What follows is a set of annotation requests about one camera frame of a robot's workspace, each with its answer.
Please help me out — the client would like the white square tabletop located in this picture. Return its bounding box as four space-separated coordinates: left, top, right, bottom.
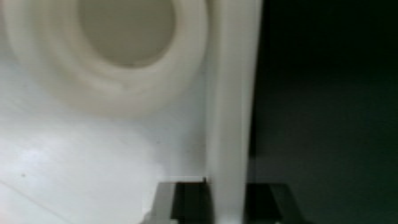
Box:
0 0 260 224

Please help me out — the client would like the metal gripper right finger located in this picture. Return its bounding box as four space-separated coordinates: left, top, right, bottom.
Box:
243 183 310 224

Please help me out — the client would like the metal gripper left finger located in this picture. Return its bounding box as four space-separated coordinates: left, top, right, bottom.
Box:
140 177 212 224

